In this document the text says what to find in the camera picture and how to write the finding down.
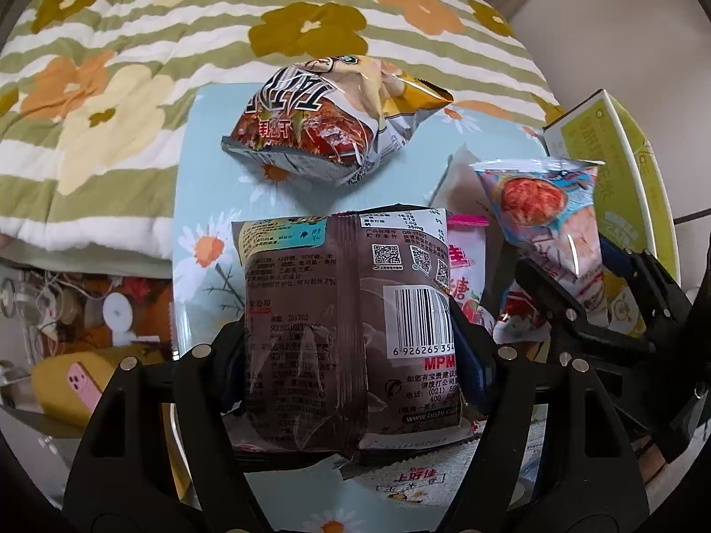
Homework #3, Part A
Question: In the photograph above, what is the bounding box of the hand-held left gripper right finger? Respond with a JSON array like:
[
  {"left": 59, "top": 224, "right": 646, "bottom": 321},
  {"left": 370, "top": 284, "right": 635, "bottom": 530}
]
[{"left": 444, "top": 300, "right": 651, "bottom": 533}]

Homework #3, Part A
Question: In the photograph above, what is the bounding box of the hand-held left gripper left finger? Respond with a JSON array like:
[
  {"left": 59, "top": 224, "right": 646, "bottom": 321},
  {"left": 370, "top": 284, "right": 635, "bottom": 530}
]
[{"left": 62, "top": 319, "right": 262, "bottom": 533}]

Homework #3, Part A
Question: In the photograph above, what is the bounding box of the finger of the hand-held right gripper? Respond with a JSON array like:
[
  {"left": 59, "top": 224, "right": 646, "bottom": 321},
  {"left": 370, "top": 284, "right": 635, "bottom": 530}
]
[
  {"left": 514, "top": 258, "right": 659, "bottom": 367},
  {"left": 597, "top": 233, "right": 701, "bottom": 356}
]

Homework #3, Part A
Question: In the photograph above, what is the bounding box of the brown snack packet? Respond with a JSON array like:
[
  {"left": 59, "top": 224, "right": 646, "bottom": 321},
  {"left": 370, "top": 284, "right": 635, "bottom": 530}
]
[{"left": 230, "top": 208, "right": 484, "bottom": 464}]

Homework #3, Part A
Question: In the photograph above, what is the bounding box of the yellow-green cardboard box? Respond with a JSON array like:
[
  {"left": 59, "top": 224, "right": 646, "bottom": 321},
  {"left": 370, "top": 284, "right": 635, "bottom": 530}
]
[{"left": 541, "top": 89, "right": 681, "bottom": 339}]

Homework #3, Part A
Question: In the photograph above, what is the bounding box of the cream and blue snack packet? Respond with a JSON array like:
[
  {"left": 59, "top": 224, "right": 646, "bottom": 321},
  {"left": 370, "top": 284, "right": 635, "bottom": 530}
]
[{"left": 339, "top": 438, "right": 534, "bottom": 512}]

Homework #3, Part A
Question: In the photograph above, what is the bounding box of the pink candy packet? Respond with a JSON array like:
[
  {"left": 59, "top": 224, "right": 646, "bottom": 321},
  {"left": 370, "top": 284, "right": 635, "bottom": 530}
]
[{"left": 447, "top": 214, "right": 498, "bottom": 334}]

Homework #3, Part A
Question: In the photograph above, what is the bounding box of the white tape roll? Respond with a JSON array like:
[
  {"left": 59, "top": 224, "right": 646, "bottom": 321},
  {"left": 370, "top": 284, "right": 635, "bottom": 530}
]
[{"left": 103, "top": 291, "right": 134, "bottom": 334}]

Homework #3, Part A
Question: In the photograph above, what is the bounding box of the pink smartphone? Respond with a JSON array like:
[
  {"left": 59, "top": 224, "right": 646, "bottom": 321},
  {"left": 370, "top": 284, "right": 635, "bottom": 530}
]
[{"left": 67, "top": 361, "right": 104, "bottom": 417}]

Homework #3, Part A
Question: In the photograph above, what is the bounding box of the pale beige packet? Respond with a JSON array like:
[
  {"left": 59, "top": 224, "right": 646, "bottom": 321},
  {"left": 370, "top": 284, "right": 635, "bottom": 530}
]
[{"left": 427, "top": 144, "right": 490, "bottom": 223}]

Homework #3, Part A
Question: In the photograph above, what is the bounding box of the pale green bedsheet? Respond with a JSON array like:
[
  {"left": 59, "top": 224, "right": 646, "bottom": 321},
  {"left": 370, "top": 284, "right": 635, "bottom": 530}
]
[{"left": 0, "top": 233, "right": 173, "bottom": 279}]

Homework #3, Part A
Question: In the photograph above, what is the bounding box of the yellow cushion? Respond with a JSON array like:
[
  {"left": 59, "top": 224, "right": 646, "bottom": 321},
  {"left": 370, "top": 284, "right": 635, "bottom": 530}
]
[{"left": 30, "top": 350, "right": 145, "bottom": 428}]

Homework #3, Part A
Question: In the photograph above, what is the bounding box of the silver red snack bag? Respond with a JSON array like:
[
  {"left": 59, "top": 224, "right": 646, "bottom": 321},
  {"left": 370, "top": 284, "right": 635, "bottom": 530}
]
[{"left": 221, "top": 54, "right": 455, "bottom": 187}]

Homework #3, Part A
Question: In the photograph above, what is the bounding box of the green striped floral blanket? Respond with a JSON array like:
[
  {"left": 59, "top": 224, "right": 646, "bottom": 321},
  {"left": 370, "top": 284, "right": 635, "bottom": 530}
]
[{"left": 0, "top": 0, "right": 562, "bottom": 262}]

